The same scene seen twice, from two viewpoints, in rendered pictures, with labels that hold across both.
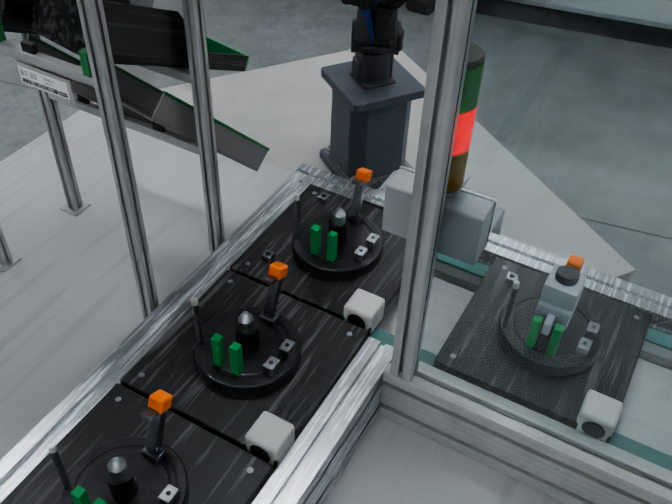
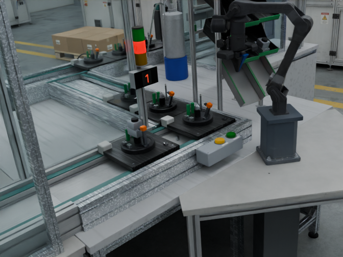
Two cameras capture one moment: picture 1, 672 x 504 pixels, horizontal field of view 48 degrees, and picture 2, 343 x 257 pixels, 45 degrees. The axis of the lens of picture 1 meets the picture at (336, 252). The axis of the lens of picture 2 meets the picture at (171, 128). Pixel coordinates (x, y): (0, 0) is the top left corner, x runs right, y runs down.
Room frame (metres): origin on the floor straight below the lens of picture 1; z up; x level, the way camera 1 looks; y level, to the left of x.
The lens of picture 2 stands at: (1.41, -1.63, 1.73)
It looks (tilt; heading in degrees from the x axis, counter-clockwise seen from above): 25 degrees down; 112
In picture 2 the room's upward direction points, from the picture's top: 5 degrees counter-clockwise
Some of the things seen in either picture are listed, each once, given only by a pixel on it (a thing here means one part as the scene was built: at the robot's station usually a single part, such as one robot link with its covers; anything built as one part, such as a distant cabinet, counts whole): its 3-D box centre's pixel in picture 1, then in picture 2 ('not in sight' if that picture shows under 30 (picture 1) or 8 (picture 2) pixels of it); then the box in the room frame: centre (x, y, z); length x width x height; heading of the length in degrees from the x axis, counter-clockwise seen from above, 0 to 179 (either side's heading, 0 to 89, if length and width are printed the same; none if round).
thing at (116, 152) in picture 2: not in sight; (138, 148); (0.71, -0.30, 0.96); 0.24 x 0.24 x 0.02; 62
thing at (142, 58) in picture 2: not in sight; (141, 58); (0.68, -0.11, 1.28); 0.05 x 0.05 x 0.05
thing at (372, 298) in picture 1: (338, 228); (197, 111); (0.87, 0.00, 1.01); 0.24 x 0.24 x 0.13; 62
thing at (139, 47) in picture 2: not in sight; (139, 46); (0.68, -0.11, 1.33); 0.05 x 0.05 x 0.05
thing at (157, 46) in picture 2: not in sight; (145, 41); (0.04, 1.30, 1.01); 0.24 x 0.24 x 0.13; 62
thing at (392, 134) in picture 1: (369, 124); (278, 133); (1.24, -0.05, 0.96); 0.15 x 0.15 x 0.20; 27
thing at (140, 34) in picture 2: not in sight; (138, 34); (0.68, -0.11, 1.38); 0.05 x 0.05 x 0.05
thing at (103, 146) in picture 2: not in sight; (104, 148); (0.58, -0.34, 0.97); 0.05 x 0.05 x 0.04; 62
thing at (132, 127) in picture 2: not in sight; (133, 125); (0.70, -0.30, 1.06); 0.08 x 0.04 x 0.07; 152
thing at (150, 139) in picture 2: not in sight; (138, 144); (0.71, -0.30, 0.98); 0.14 x 0.14 x 0.02
